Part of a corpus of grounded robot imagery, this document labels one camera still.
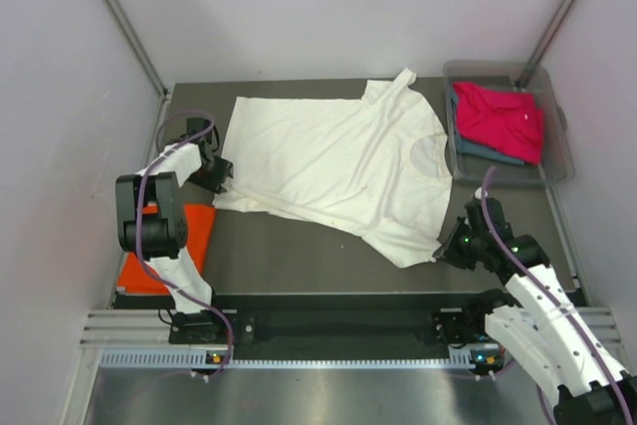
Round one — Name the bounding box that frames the white t shirt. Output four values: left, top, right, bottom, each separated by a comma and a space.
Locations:
215, 70, 452, 269

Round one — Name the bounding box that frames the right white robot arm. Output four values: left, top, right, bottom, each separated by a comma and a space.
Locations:
433, 191, 636, 424

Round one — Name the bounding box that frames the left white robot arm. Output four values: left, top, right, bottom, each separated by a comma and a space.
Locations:
115, 110, 234, 345

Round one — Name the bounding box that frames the blue t shirt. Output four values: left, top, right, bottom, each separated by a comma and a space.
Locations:
450, 89, 525, 165

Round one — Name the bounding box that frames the pink t shirt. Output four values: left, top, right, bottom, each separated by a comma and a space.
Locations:
452, 82, 544, 164

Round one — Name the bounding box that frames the clear plastic bin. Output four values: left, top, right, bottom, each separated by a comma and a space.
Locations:
443, 60, 574, 189

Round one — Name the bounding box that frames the orange folded t shirt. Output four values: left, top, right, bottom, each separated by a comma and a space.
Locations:
116, 202, 218, 296

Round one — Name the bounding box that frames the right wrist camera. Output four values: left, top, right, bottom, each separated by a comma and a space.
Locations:
474, 186, 490, 203

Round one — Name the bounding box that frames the aluminium frame rail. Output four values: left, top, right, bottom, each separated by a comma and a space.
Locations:
79, 308, 623, 349

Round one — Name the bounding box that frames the grey slotted cable duct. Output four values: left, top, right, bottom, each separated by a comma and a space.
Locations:
99, 344, 504, 371

